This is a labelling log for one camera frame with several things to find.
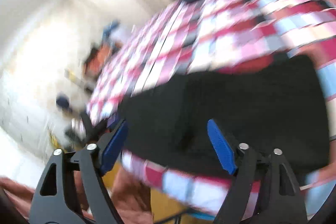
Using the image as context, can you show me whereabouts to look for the black pants with studs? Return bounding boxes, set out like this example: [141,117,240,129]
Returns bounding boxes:
[117,55,329,176]

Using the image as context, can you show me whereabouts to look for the orange cardboard box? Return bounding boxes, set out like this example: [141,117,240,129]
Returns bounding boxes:
[83,41,123,79]

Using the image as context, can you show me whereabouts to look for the plaid checkered bed cover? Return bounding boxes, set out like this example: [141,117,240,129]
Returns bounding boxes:
[86,0,336,217]

